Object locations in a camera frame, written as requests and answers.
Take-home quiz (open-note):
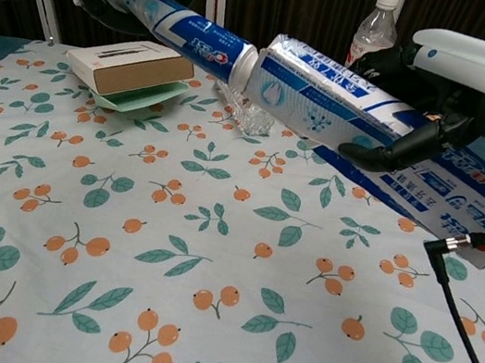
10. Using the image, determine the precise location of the blue white toothpaste box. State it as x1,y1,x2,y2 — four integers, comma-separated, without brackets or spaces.
220,28,485,272

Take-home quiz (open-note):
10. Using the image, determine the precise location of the white cable product box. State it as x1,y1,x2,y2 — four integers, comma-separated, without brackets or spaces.
60,26,200,107

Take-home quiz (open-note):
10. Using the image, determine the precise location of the floral fruit print tablecloth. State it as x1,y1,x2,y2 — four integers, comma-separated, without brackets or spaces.
0,28,485,363

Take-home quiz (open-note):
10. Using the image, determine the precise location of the tall red-label water bottle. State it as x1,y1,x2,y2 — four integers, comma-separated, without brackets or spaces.
344,0,404,75

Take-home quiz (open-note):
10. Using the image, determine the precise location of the light green paper envelope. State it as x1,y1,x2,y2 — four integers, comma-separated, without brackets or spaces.
86,64,192,125

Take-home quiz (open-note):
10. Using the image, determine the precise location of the blue white toothpaste tube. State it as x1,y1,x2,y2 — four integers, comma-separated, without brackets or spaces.
74,0,268,90

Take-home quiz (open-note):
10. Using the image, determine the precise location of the small clear water bottle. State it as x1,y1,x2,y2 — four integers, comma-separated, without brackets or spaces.
207,81,280,140

